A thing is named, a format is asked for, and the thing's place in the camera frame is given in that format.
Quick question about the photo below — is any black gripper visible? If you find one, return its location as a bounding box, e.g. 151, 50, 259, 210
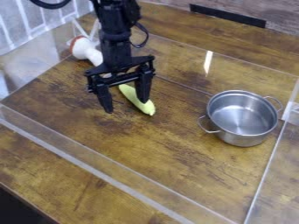
86, 40, 155, 113

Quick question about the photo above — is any green handled metal spoon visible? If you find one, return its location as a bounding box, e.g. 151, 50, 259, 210
103, 73, 157, 116

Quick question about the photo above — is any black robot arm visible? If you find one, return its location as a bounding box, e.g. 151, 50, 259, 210
86, 0, 155, 113

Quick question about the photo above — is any white mushroom toy red cap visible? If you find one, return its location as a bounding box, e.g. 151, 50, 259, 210
70, 36, 103, 67

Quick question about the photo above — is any clear acrylic stand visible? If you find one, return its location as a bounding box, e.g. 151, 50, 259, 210
67, 18, 102, 46

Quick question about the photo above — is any stainless steel pot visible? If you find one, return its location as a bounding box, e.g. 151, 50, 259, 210
198, 90, 285, 147

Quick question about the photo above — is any black bar on table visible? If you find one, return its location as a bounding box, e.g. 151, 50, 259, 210
190, 3, 267, 28

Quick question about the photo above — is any black cable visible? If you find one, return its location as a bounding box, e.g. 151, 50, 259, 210
28, 0, 151, 49

